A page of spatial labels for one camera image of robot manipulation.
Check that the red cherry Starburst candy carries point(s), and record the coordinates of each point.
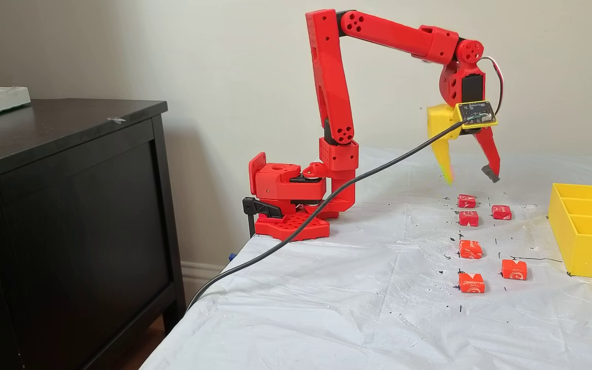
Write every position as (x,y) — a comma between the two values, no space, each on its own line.
(468,218)
(466,201)
(501,212)

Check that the orange Starburst candy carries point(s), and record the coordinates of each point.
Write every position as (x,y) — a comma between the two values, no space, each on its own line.
(514,269)
(470,249)
(471,282)

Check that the yellow three-compartment box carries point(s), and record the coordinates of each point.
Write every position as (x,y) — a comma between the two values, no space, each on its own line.
(591,252)

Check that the black table clamp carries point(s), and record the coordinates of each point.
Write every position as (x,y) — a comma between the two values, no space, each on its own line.
(260,207)

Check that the white plastic table cover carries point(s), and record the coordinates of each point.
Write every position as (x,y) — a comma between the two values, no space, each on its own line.
(327,318)

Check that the white baseboard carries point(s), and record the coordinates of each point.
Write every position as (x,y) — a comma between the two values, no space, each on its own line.
(198,277)

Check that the black wooden dresser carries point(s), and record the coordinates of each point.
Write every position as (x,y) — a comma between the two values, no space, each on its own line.
(70,231)

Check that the camera board on yellow mount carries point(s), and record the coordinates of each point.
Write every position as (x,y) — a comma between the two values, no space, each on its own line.
(476,113)

